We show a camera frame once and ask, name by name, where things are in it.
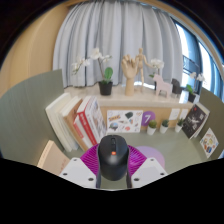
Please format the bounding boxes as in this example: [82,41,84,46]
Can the purple mouse pad with wrist rest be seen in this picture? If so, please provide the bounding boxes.
[134,145,166,169]

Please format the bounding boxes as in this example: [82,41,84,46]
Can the white book with red spine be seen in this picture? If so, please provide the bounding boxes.
[72,114,93,149]

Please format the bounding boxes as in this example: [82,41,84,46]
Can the beige book with red text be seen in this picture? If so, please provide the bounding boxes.
[36,139,71,177]

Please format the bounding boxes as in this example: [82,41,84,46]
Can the wooden artist mannequin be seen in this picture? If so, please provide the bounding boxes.
[134,47,156,93]

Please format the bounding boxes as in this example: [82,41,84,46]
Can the small succulent in white pot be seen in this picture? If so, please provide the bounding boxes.
[159,119,170,135]
[174,118,185,134]
[146,119,158,136]

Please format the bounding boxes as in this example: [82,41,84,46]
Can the colourful illustrated card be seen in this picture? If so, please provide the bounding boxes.
[199,127,220,159]

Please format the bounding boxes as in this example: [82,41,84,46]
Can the thick white book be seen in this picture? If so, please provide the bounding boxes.
[45,92,76,153]

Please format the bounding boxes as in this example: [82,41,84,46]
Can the purple round number sign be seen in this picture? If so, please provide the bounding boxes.
[140,110,157,127]

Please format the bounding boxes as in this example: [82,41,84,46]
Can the white orchid in black pot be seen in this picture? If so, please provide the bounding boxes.
[70,47,114,97]

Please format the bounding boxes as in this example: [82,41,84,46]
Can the white sticker sheet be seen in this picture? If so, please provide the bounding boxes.
[106,109,144,134]

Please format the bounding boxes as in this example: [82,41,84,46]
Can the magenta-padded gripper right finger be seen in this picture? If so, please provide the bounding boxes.
[125,144,168,190]

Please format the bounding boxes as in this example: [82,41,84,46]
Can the black wooden horse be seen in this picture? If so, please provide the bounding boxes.
[170,78,184,96]

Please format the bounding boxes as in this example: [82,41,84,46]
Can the thin white book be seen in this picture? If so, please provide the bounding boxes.
[58,95,81,151]

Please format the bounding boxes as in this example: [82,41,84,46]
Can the white orchid in dark pot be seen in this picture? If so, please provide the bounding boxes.
[185,71,207,104]

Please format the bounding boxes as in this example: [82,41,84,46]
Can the white orchid flowers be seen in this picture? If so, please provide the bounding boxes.
[148,58,165,79]

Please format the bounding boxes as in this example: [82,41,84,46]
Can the wooden hand model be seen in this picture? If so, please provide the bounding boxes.
[120,54,139,97]

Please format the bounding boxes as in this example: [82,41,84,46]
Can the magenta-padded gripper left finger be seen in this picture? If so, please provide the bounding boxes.
[59,143,102,190]

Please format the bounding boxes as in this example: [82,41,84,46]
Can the beige ledge with cork front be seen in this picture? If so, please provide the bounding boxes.
[63,84,198,132]

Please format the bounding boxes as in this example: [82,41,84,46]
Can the window with dark frame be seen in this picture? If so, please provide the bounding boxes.
[172,18,224,101]

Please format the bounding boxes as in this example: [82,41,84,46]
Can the black computer mouse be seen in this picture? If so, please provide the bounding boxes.
[96,134,130,183]

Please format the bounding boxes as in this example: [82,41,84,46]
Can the black book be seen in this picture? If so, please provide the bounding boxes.
[181,102,211,140]

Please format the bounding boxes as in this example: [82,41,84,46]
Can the pink wooden horse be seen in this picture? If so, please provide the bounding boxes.
[153,73,174,98]

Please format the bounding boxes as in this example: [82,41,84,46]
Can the grey curtain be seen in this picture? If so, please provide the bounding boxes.
[53,0,184,88]

